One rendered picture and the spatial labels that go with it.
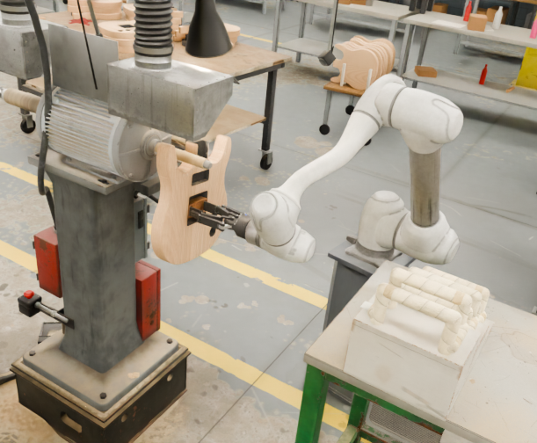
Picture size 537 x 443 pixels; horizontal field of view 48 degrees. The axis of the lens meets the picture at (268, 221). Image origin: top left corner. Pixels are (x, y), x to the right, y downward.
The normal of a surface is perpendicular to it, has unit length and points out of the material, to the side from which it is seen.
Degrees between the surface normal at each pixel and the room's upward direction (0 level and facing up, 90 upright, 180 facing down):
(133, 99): 90
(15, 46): 90
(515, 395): 0
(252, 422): 0
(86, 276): 90
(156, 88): 90
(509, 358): 0
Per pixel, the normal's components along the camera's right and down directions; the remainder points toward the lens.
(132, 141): 0.78, 0.32
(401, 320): 0.09, -0.87
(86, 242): -0.52, 0.38
